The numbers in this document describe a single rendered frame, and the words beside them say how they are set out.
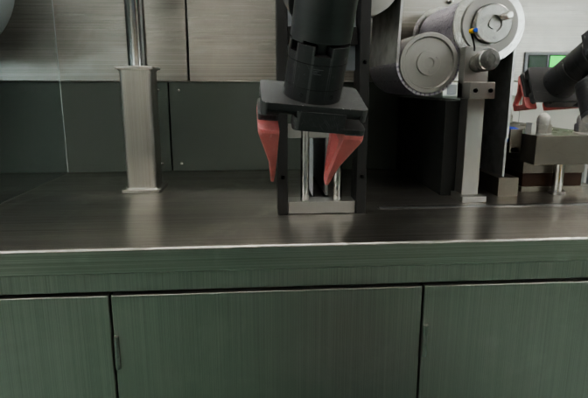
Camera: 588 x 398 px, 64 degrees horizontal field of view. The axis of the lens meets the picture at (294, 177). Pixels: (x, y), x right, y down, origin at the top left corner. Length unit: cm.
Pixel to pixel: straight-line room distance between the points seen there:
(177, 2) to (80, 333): 84
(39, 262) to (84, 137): 65
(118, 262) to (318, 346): 34
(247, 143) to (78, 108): 45
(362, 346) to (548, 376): 33
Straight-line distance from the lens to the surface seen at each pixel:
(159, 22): 132
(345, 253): 72
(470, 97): 98
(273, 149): 47
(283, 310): 78
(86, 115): 137
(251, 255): 71
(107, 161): 137
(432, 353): 87
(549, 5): 152
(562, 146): 112
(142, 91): 106
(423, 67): 101
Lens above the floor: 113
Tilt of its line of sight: 11 degrees down
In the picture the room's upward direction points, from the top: straight up
